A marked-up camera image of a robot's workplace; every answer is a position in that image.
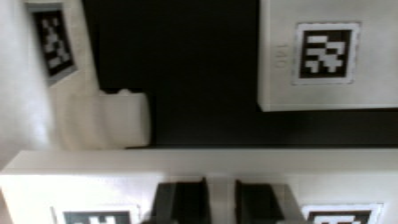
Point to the white cabinet body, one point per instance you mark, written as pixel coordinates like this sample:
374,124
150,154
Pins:
61,115

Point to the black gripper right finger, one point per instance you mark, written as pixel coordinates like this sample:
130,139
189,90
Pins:
262,208

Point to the white cabinet top box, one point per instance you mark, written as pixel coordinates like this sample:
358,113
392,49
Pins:
328,66

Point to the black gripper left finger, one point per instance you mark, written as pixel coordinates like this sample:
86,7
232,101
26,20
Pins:
182,203

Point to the white cabinet door panel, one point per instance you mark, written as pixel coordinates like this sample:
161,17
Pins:
79,179

